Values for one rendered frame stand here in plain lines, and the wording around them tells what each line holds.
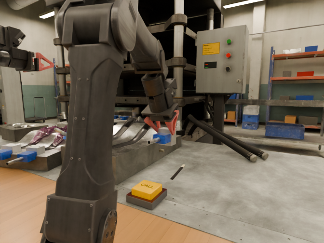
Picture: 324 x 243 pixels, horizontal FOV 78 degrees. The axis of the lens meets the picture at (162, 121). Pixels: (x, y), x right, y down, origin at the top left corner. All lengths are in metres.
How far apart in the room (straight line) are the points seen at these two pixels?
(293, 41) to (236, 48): 5.90
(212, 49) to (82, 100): 1.18
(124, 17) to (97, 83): 0.10
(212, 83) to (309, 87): 5.86
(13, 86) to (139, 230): 4.74
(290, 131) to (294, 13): 4.10
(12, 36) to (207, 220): 0.83
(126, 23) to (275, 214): 0.51
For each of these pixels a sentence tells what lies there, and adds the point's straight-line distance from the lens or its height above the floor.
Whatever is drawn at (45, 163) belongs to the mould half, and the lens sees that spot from 0.85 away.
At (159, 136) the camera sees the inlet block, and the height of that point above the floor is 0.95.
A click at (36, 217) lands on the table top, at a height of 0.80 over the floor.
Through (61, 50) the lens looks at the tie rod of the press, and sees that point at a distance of 2.10.
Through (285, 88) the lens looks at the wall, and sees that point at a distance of 7.08.
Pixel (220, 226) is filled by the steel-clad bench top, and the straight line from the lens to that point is 0.50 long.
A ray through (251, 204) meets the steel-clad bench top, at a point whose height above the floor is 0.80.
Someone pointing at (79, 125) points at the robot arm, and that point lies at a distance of 0.27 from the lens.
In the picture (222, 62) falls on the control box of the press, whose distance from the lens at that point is 1.35.
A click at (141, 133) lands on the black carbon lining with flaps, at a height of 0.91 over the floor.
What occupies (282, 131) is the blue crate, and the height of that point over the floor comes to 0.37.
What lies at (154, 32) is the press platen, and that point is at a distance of 1.55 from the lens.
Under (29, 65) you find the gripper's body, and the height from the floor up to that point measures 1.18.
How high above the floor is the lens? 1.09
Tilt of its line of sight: 9 degrees down
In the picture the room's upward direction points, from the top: straight up
